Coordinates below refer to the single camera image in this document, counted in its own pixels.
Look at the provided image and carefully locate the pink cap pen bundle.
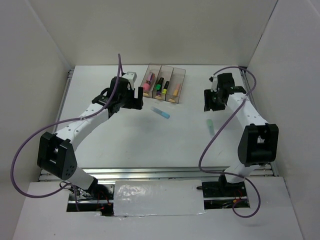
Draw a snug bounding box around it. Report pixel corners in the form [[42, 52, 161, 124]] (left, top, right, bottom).
[[142, 72, 155, 92]]

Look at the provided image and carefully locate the black green highlighter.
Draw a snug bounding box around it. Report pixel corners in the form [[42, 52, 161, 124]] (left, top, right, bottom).
[[155, 77, 164, 91]]

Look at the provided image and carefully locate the black purple highlighter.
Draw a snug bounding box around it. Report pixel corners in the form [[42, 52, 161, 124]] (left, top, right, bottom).
[[155, 90, 162, 99]]

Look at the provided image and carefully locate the clear green highlighter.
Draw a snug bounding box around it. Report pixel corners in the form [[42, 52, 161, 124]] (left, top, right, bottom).
[[206, 119, 215, 137]]

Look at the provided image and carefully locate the black yellow highlighter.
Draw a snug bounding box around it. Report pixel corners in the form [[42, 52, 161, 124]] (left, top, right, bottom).
[[162, 81, 170, 95]]

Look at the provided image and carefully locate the clear orange highlighter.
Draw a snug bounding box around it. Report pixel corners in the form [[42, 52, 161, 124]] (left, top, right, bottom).
[[172, 83, 181, 97]]

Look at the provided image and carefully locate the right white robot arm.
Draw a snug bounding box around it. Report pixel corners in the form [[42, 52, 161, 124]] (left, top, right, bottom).
[[204, 73, 279, 196]]

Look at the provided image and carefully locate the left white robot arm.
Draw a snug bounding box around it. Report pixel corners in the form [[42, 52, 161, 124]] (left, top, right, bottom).
[[37, 72, 143, 200]]

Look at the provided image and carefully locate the clear left organizer bin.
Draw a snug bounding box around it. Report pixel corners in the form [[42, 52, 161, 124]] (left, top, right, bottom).
[[140, 63, 162, 98]]

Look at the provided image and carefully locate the clear organizer bin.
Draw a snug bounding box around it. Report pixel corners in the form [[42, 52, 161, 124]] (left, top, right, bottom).
[[140, 63, 162, 98], [165, 68, 186, 104], [152, 65, 174, 101]]

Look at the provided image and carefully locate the clear middle organizer bin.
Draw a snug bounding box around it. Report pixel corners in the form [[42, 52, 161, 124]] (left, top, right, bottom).
[[152, 65, 174, 101]]

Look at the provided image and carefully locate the clear blue highlighter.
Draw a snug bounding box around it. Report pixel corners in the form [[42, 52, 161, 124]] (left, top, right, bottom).
[[150, 106, 170, 119]]

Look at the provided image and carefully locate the clear right organizer bin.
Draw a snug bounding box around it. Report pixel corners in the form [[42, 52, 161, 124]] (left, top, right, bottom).
[[165, 68, 186, 104]]

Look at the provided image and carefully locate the white foil cover plate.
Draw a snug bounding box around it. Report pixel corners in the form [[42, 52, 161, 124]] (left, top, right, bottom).
[[113, 180, 205, 217]]

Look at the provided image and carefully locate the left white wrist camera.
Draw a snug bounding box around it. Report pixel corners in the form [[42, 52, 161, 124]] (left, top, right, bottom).
[[122, 71, 137, 85]]

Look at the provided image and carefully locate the aluminium front rail frame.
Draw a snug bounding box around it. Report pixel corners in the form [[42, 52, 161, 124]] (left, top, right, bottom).
[[39, 166, 273, 181]]

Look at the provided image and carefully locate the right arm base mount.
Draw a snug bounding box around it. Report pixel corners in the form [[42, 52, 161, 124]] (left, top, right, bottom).
[[196, 175, 250, 210]]

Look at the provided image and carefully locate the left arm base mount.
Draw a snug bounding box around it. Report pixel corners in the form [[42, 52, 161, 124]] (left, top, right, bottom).
[[66, 184, 115, 217]]

